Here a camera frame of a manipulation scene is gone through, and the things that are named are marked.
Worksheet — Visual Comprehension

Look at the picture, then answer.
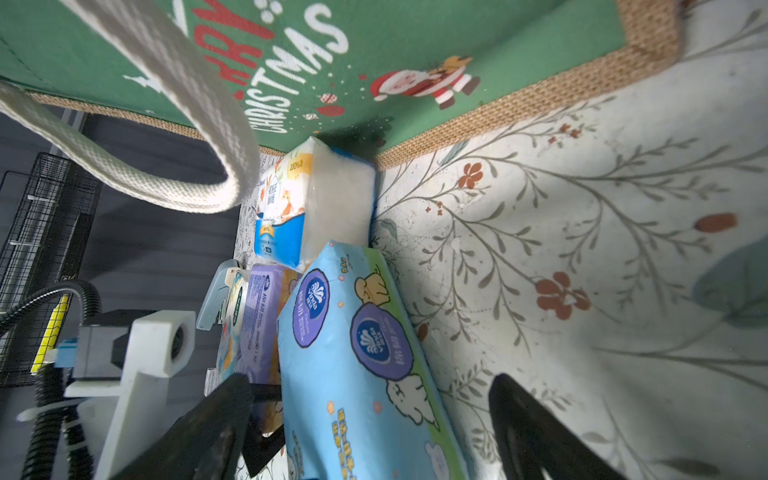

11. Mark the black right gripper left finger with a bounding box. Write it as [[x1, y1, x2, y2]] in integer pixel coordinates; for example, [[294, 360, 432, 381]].
[[114, 374, 254, 479]]

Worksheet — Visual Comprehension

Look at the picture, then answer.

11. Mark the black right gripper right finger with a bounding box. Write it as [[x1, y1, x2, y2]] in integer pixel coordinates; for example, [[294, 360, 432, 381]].
[[488, 374, 623, 480]]

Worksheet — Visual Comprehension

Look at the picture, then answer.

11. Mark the blue cartoon tissue pack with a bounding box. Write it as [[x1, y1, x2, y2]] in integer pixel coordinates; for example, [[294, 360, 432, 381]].
[[277, 242, 468, 479]]

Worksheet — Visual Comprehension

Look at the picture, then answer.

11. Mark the green Christmas burlap tote bag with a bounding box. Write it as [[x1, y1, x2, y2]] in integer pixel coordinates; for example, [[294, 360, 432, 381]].
[[1, 1, 683, 213]]

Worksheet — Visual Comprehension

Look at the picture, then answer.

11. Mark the colourful white tissue pack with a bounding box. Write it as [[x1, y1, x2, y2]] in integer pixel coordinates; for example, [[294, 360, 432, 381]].
[[216, 268, 249, 383]]

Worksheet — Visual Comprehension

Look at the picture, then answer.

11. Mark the light blue stapler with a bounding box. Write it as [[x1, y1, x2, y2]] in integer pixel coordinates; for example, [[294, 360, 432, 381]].
[[196, 259, 240, 331]]

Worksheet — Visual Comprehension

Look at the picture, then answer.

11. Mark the purple tissue pack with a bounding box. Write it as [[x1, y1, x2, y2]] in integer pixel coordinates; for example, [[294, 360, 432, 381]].
[[236, 263, 301, 436]]

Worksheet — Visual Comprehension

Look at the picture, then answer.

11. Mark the yellow tag in basket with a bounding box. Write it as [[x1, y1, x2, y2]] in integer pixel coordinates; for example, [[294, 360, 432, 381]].
[[30, 294, 71, 376]]

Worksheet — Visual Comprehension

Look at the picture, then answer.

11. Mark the orange blue tissue pack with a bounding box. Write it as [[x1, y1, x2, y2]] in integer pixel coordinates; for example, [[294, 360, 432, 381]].
[[253, 137, 376, 272]]

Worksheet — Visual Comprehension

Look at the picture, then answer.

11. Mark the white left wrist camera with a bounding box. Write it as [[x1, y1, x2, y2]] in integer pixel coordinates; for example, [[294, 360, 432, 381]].
[[37, 310, 196, 479]]

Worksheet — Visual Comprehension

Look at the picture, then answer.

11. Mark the black corrugated left cable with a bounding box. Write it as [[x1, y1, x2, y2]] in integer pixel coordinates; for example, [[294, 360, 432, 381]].
[[0, 278, 103, 480]]

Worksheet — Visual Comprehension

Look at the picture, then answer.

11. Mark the black wire wall basket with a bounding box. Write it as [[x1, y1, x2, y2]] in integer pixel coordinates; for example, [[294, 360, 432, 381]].
[[1, 152, 102, 388]]

